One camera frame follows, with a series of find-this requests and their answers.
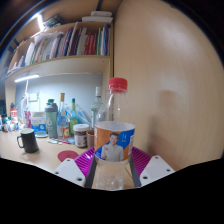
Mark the gold-capped blue-label bottle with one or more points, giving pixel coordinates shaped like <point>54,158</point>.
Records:
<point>62,123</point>

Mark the white desk lamp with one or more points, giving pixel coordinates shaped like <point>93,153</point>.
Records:
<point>26,96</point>

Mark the green glass bottle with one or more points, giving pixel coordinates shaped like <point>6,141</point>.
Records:
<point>73,121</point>

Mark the black mug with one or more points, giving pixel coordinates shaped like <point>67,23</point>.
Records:
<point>29,141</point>

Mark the white light bar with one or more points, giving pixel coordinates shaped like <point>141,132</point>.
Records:
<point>40,22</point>
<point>26,78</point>

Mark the clear glass white-capped bottle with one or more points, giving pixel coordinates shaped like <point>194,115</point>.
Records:
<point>96,110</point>

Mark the clear red-capped drink bottle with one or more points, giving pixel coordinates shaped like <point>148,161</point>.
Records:
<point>114,140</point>

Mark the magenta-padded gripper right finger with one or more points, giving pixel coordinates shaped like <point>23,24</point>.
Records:
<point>156,168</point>

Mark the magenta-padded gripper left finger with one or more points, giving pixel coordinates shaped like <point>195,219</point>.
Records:
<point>70,170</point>

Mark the pink package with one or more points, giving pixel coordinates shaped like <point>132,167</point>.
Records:
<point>27,119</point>

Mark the red-lidded white jar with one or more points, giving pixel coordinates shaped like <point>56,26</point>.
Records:
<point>13,116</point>

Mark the white-lidded brown spread jar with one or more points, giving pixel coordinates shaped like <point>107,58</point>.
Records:
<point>80,137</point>

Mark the white and blue carton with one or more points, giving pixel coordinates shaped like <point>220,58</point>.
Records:
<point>38,123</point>

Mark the grey shaker bottle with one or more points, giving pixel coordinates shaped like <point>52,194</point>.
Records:
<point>51,121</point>

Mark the flat round red coaster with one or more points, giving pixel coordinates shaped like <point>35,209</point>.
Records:
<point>67,155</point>

